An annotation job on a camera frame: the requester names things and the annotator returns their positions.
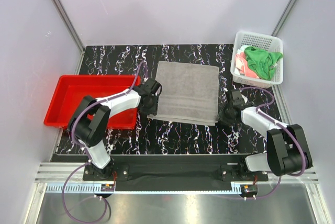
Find grey towel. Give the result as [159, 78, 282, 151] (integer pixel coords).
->
[147, 61, 219, 126]

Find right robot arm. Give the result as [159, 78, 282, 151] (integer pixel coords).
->
[217, 89, 313, 181]

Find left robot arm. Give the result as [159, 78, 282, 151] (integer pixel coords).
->
[68, 78, 162, 180]

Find pink towel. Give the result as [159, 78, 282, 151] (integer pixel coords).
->
[234, 52, 259, 79]

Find green towel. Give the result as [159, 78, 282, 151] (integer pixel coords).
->
[244, 46, 283, 81]

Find white towel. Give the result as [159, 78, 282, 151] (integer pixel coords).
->
[237, 45, 248, 54]

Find red plastic tray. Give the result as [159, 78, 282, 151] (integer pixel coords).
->
[44, 75, 138, 130]

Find white plastic basket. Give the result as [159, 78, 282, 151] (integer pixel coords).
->
[230, 31, 284, 88]

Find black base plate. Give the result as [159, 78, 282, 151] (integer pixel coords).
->
[83, 154, 269, 193]

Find left aluminium frame post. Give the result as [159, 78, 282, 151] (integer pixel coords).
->
[36, 0, 86, 54]

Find aluminium frame post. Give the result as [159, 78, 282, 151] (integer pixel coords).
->
[271, 0, 298, 37]
[36, 0, 86, 54]

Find right aluminium frame post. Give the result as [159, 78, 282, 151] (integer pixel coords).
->
[271, 0, 298, 37]

